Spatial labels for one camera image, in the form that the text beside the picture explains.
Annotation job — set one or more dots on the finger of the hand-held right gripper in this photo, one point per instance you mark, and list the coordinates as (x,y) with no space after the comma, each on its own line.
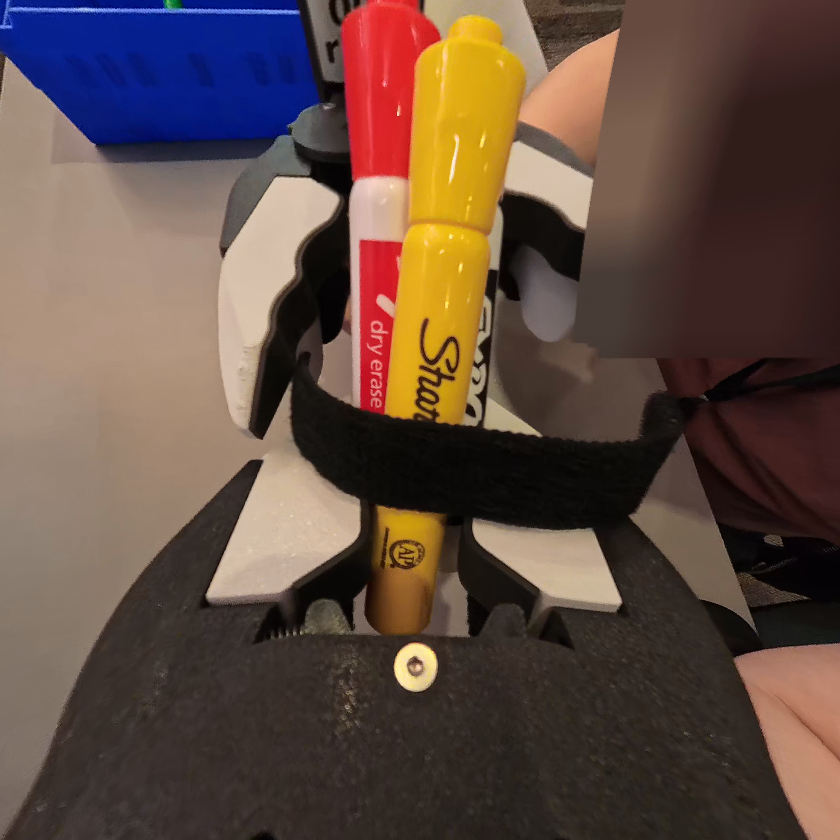
(548,295)
(253,282)

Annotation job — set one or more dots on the blue plastic bin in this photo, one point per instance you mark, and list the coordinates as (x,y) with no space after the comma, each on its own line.
(164,72)

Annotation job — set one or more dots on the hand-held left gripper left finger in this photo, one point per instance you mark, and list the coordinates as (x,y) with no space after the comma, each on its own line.
(282,544)

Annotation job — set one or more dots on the red capped marker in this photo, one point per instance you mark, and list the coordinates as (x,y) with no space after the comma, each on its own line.
(387,98)

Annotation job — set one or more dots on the yellow highlighter marker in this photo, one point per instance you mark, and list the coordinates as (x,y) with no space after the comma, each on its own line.
(453,262)

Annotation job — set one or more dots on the black capped marker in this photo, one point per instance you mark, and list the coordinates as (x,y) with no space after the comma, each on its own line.
(489,315)

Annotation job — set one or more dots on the black textured pad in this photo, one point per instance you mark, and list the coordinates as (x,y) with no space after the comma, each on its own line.
(728,623)

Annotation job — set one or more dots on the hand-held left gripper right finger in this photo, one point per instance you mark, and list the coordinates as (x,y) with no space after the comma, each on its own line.
(558,564)

